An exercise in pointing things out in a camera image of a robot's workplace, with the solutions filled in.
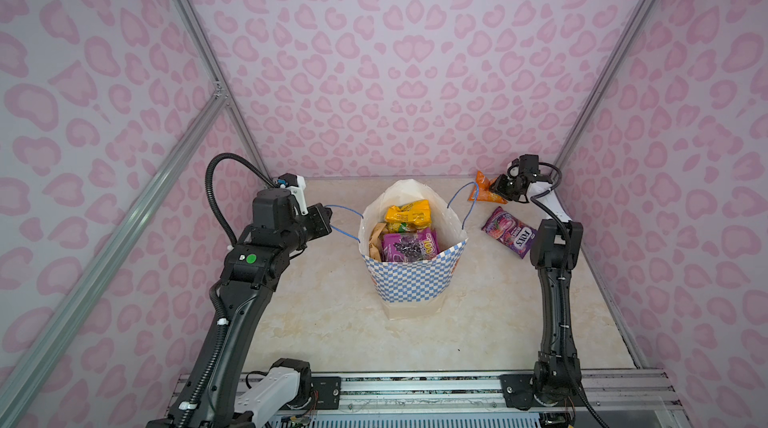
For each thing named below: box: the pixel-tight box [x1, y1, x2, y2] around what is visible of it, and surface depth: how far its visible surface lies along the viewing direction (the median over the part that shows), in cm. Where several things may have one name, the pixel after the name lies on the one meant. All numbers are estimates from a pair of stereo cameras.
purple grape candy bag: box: [381, 227, 440, 263], surface depth 82 cm
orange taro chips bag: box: [368, 222, 389, 262], surface depth 87 cm
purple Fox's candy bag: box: [481, 206, 537, 259], surface depth 103 cm
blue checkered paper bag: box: [358, 179, 468, 320], surface depth 78 cm
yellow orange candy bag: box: [385, 199, 432, 234], surface depth 87 cm
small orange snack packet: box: [468, 170, 508, 205], surface depth 113 cm
